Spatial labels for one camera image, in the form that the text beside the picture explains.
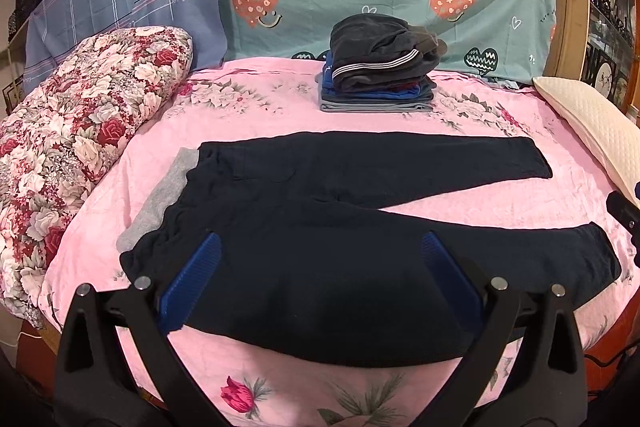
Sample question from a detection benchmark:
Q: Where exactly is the cream textured pillow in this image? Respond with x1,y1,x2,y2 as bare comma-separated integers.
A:
533,76,640,206

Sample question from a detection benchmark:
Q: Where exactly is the black striped folded garment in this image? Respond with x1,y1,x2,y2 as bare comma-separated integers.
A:
330,13,442,92

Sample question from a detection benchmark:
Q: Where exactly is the red floral rolled quilt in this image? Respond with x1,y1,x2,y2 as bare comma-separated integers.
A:
1,25,193,327

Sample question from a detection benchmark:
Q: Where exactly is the black pants grey waistband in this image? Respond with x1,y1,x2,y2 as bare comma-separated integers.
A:
120,132,620,367

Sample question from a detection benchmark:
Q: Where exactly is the pink floral bed sheet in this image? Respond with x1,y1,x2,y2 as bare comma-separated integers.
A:
39,58,639,426

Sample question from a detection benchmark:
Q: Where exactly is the grey folded garment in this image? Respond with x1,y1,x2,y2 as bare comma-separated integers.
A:
318,75,436,113

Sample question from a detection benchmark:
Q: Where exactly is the brown folded garment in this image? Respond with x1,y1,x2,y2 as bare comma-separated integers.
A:
409,25,448,57

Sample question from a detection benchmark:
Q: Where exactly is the blue folded garment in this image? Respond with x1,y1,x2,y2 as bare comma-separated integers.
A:
321,51,437,101

